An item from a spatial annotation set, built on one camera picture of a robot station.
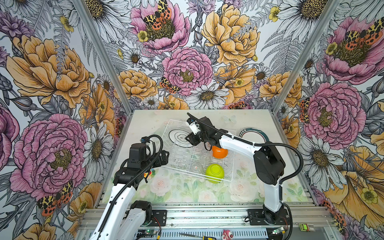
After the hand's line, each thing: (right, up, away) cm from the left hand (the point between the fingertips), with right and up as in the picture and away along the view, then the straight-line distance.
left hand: (160, 160), depth 78 cm
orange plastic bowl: (+32, +1, +14) cm, 35 cm away
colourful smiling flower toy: (-8, -10, +10) cm, 17 cm away
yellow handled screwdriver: (+21, -33, -9) cm, 40 cm away
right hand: (+15, +9, +12) cm, 21 cm away
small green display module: (+69, -29, -8) cm, 75 cm away
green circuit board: (-3, -32, -6) cm, 33 cm away
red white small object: (+32, -30, -11) cm, 45 cm away
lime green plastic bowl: (+28, -8, +4) cm, 29 cm away
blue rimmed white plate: (+58, +11, +27) cm, 65 cm away
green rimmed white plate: (+7, +10, +19) cm, 23 cm away
